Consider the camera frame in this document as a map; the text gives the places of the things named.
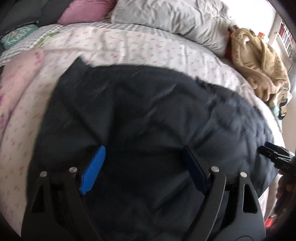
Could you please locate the black quilted puffer jacket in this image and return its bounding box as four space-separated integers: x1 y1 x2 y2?
21 58 278 240

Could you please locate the person's right hand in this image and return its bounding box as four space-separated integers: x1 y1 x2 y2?
274 170 295 215

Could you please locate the cream and blue tote bag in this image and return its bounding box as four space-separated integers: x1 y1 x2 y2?
268 90 288 120

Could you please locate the tan fleece garment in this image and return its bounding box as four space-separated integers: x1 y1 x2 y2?
230 28 290 102

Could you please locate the cherry print white duvet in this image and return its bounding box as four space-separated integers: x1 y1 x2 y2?
1 22 285 233

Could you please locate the white bookshelf with books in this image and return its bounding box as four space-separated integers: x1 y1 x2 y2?
277 21 294 57

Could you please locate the grey white pillow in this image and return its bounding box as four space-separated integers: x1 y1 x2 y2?
111 0 231 57

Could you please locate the teal patterned cloth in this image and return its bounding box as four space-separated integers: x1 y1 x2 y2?
1 25 38 50

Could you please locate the pink pillow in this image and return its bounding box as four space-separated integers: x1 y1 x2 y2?
57 0 117 25

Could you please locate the dark grey bedside cushion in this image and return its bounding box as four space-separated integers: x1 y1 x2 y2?
1 0 72 36

